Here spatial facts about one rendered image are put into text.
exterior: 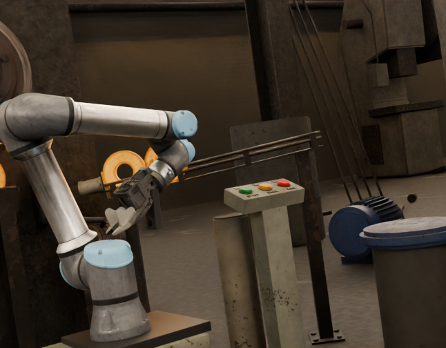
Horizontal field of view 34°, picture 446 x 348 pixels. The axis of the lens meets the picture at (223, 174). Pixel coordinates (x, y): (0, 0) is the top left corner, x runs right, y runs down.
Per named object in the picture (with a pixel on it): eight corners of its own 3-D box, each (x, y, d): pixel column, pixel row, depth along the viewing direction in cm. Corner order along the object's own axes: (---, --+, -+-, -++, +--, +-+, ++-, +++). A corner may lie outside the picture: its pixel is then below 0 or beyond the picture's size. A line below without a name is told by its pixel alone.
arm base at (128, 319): (161, 329, 179) (154, 289, 179) (105, 345, 171) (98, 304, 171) (135, 322, 192) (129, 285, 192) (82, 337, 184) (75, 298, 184)
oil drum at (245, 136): (229, 248, 531) (212, 128, 528) (291, 233, 564) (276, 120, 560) (278, 252, 481) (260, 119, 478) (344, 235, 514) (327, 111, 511)
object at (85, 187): (83, 197, 268) (80, 181, 268) (107, 191, 267) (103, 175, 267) (80, 198, 262) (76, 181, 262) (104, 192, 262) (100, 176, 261)
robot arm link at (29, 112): (21, 83, 167) (200, 103, 194) (5, 91, 176) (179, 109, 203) (20, 133, 166) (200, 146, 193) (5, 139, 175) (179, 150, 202)
